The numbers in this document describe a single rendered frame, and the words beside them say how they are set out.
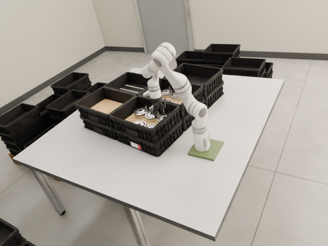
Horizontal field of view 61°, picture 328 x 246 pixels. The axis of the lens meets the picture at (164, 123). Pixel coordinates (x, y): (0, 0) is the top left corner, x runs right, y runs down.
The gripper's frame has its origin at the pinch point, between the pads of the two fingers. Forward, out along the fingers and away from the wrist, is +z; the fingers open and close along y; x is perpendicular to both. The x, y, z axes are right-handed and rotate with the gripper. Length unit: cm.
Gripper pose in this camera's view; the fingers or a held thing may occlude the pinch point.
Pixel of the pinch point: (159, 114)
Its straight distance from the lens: 182.2
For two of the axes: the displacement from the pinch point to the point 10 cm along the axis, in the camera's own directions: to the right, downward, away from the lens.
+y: 6.7, -5.1, 5.5
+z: 1.6, 8.2, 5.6
